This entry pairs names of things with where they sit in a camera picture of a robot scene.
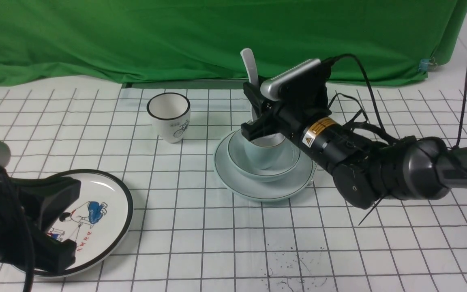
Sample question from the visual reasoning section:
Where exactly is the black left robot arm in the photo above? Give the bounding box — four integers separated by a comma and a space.
0, 174, 81, 273

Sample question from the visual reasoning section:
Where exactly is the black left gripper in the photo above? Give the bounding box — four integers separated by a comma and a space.
0, 177, 81, 274

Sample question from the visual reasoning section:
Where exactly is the white cup with bicycle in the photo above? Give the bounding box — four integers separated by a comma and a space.
146, 92, 191, 144

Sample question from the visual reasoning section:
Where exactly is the pale green plate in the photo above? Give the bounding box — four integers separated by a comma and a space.
213, 131, 317, 202

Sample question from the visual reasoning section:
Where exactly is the white black-rimmed picture plate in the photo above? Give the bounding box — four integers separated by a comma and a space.
14, 169, 133, 279

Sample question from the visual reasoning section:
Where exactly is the blue binder clip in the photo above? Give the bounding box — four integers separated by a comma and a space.
417, 57, 439, 72

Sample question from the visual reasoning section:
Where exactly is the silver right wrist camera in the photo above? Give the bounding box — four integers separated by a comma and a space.
260, 58, 322, 101

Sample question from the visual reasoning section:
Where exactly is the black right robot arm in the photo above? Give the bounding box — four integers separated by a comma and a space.
241, 59, 467, 209

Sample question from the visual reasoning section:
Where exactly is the pale blue cup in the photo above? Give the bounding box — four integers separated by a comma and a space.
243, 135, 285, 169

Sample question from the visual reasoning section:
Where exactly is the plain white spoon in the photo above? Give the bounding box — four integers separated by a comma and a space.
240, 48, 259, 122

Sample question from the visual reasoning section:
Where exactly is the green backdrop cloth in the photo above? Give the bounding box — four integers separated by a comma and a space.
0, 0, 467, 87

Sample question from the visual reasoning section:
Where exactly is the pale green bowl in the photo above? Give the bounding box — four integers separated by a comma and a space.
227, 131, 300, 182

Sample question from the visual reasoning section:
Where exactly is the grey metal bar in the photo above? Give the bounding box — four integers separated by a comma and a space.
122, 78, 247, 90

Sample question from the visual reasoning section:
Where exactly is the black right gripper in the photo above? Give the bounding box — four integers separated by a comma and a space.
240, 63, 331, 141

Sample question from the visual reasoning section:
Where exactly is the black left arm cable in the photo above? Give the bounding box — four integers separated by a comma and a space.
0, 150, 36, 292

